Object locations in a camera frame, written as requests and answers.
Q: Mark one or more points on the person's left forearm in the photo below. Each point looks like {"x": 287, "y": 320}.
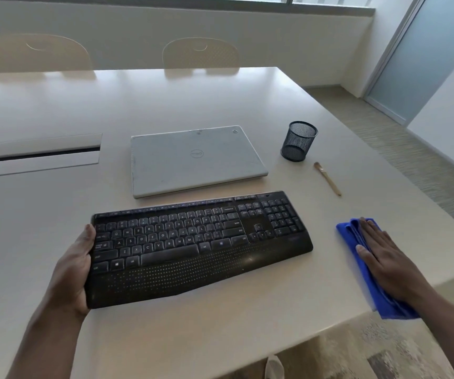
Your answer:
{"x": 41, "y": 343}

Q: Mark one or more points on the frosted glass door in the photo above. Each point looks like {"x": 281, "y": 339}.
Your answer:
{"x": 424, "y": 59}

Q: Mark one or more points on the person's white shoe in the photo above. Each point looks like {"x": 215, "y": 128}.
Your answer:
{"x": 273, "y": 367}

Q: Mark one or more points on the silver laptop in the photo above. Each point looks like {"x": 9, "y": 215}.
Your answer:
{"x": 195, "y": 161}

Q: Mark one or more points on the blue microfibre cloth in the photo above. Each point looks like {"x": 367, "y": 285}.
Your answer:
{"x": 363, "y": 272}

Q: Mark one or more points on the person's right hand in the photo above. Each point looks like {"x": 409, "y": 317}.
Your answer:
{"x": 389, "y": 264}

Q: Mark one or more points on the cream perforated chair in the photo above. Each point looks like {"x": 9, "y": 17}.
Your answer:
{"x": 33, "y": 55}
{"x": 200, "y": 54}

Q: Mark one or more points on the person's left hand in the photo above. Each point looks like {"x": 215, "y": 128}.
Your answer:
{"x": 73, "y": 272}

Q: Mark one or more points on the black keyboard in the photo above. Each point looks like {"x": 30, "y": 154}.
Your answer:
{"x": 195, "y": 248}

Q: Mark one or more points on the grey window frame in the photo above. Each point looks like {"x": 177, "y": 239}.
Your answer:
{"x": 250, "y": 3}

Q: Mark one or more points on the black mesh pen holder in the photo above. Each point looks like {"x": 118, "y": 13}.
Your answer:
{"x": 299, "y": 142}

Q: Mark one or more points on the small wooden brush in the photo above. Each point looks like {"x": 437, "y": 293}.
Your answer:
{"x": 327, "y": 179}

